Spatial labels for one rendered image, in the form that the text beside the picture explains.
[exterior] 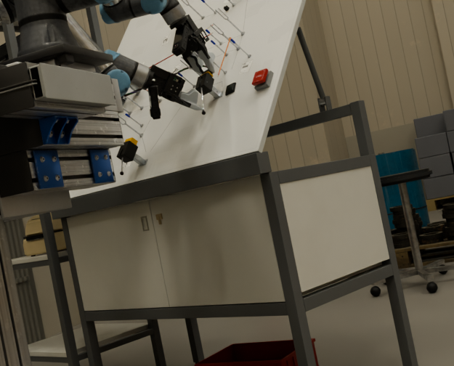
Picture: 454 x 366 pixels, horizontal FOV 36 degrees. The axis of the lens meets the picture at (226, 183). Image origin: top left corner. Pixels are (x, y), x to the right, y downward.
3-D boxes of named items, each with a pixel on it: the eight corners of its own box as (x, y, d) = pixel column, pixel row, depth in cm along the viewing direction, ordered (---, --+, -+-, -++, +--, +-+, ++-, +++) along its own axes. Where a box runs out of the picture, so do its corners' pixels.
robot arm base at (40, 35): (58, 48, 162) (50, 6, 162) (5, 64, 167) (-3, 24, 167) (93, 56, 176) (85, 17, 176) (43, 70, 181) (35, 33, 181)
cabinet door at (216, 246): (282, 302, 215) (257, 176, 216) (168, 307, 253) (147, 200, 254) (288, 300, 217) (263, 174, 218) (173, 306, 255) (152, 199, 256)
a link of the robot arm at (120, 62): (94, 74, 226) (103, 50, 227) (126, 88, 229) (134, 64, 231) (99, 68, 218) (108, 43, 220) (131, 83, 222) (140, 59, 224)
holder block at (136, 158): (131, 185, 254) (110, 171, 249) (142, 157, 260) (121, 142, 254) (139, 183, 251) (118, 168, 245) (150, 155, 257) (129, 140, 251)
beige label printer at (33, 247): (51, 253, 303) (42, 208, 303) (24, 258, 317) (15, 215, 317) (105, 241, 326) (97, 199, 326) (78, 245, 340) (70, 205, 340)
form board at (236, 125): (54, 205, 295) (51, 202, 294) (133, 22, 341) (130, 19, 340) (261, 153, 212) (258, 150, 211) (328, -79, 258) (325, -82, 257)
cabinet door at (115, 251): (168, 307, 254) (147, 200, 254) (83, 311, 292) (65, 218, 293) (173, 306, 255) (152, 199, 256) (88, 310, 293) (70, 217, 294)
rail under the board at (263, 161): (260, 173, 210) (256, 152, 211) (51, 219, 293) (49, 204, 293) (272, 171, 214) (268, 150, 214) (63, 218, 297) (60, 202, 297)
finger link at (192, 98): (210, 97, 231) (184, 86, 228) (202, 113, 232) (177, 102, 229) (208, 96, 234) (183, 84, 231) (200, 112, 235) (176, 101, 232)
